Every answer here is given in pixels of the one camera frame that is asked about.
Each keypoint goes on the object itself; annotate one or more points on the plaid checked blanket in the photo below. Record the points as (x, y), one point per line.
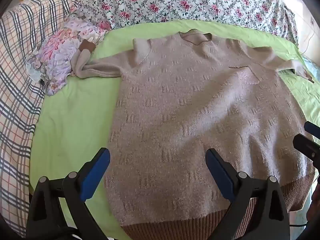
(17, 80)

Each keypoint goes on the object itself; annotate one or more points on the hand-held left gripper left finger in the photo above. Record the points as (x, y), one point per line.
(96, 172)

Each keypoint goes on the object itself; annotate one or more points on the purple pink floral cloth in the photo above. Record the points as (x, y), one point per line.
(60, 55)

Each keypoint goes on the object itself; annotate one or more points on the light green bed sheet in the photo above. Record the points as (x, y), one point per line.
(75, 120)

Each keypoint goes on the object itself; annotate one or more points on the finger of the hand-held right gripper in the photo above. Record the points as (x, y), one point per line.
(307, 146)
(312, 129)

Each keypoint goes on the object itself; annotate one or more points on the beige knitted sweater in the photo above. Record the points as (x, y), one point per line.
(187, 105)

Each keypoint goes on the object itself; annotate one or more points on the white rose print quilt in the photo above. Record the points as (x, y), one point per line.
(175, 0)

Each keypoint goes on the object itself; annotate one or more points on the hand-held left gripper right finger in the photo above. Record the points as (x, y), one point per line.
(220, 172)

